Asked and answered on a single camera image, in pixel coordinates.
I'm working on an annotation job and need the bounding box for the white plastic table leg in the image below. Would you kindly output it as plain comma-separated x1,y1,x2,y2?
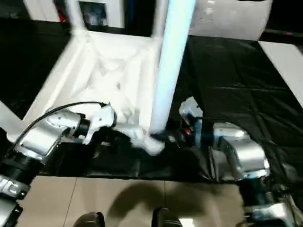
0,101,25,143
65,0,89,34
151,0,168,40
151,0,197,136

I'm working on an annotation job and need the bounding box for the white plastic table top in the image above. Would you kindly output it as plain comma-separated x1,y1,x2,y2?
6,30,166,157

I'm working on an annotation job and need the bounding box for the black work mat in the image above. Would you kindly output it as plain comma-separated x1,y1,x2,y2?
0,17,303,184

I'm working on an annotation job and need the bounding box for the black right robot foot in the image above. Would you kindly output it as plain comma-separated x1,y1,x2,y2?
151,207,183,227

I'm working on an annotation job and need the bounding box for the black cabinet with gold label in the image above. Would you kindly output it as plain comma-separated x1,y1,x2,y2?
122,0,166,37

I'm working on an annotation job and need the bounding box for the grey cushion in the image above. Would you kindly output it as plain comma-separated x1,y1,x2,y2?
189,0,274,41

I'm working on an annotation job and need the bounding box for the white sideboard with glass doors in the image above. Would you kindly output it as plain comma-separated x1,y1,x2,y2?
23,0,125,28

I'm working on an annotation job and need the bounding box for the red bottle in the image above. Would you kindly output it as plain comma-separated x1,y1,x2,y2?
58,4,68,23

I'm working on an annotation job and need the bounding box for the black bar with red light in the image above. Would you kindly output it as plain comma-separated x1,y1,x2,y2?
264,29,303,37

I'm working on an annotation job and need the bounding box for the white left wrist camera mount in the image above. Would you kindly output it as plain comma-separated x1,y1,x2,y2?
84,105,117,145

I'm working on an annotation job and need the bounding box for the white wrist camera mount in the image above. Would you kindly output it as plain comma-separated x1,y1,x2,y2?
84,105,117,145
179,97,204,143

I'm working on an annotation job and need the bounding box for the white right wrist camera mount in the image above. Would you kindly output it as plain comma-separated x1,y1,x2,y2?
179,97,204,143

